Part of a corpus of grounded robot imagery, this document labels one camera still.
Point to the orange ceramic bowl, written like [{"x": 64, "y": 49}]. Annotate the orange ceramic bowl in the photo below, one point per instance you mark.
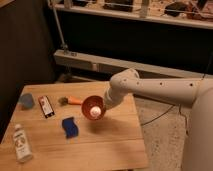
[{"x": 90, "y": 102}]

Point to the wooden shelf with clutter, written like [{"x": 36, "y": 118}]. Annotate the wooden shelf with clutter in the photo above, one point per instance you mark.
[{"x": 189, "y": 13}]

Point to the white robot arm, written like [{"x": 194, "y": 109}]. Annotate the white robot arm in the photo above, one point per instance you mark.
[{"x": 195, "y": 93}]

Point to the white plastic bottle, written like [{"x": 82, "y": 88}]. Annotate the white plastic bottle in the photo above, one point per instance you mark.
[{"x": 22, "y": 147}]

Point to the blue plastic cup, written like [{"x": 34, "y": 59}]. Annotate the blue plastic cup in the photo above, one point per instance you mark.
[{"x": 27, "y": 101}]

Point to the red and black box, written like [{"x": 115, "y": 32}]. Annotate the red and black box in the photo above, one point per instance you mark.
[{"x": 46, "y": 106}]

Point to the blue sponge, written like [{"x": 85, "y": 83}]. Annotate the blue sponge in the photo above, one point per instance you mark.
[{"x": 70, "y": 128}]

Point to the toy carrot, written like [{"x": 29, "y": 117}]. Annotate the toy carrot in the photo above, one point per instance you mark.
[{"x": 69, "y": 101}]

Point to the grey metal pole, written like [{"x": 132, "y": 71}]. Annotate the grey metal pole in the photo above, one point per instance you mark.
[{"x": 64, "y": 46}]

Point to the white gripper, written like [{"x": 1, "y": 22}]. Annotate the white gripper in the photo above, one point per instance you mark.
[{"x": 111, "y": 99}]

